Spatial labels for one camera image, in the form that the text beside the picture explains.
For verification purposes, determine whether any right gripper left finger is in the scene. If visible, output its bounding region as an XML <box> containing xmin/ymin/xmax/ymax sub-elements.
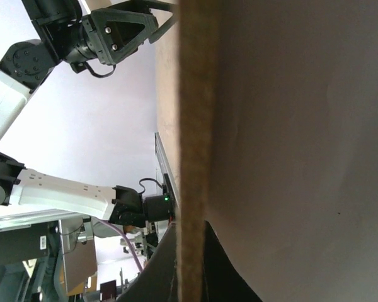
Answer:
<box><xmin>117</xmin><ymin>223</ymin><xmax>179</xmax><ymax>302</ymax></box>

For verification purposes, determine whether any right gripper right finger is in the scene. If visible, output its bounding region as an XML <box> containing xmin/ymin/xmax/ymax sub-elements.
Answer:
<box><xmin>203</xmin><ymin>221</ymin><xmax>261</xmax><ymax>302</ymax></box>

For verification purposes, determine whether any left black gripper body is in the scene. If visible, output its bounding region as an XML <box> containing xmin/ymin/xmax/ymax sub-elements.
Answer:
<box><xmin>58</xmin><ymin>14</ymin><xmax>98</xmax><ymax>74</ymax></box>

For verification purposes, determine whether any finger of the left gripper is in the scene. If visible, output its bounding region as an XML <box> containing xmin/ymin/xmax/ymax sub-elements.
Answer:
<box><xmin>89</xmin><ymin>8</ymin><xmax>158</xmax><ymax>65</ymax></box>
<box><xmin>111</xmin><ymin>1</ymin><xmax>178</xmax><ymax>44</ymax></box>

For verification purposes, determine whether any brown backing board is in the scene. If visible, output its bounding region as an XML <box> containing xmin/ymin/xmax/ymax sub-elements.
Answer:
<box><xmin>180</xmin><ymin>1</ymin><xmax>378</xmax><ymax>301</ymax></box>

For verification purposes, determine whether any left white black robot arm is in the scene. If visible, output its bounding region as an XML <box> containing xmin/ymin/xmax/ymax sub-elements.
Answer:
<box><xmin>0</xmin><ymin>1</ymin><xmax>177</xmax><ymax>228</ymax></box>

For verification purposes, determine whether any left side aluminium rail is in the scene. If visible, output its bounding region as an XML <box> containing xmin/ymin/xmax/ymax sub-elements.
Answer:
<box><xmin>154</xmin><ymin>132</ymin><xmax>180</xmax><ymax>206</ymax></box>

